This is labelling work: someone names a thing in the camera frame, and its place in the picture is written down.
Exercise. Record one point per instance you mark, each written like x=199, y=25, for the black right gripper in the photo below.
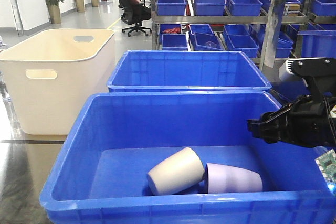
x=305, y=122

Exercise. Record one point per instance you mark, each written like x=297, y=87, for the purple plastic cup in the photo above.
x=230, y=179

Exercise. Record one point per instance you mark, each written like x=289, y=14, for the beige plastic cup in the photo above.
x=176, y=173

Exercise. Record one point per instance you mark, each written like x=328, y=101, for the blue plastic bin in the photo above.
x=158, y=70
x=100, y=173

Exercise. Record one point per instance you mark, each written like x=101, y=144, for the near blue plastic bin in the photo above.
x=100, y=173

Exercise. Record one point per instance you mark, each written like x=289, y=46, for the green circuit board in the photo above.
x=326, y=165

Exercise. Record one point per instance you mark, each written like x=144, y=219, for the metal shelf rack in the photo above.
x=273, y=19

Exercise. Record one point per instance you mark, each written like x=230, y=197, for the black office chair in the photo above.
x=134, y=12

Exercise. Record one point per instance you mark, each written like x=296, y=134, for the beige plastic tub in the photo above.
x=50, y=75

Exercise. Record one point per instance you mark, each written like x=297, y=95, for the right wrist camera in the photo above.
x=317, y=74

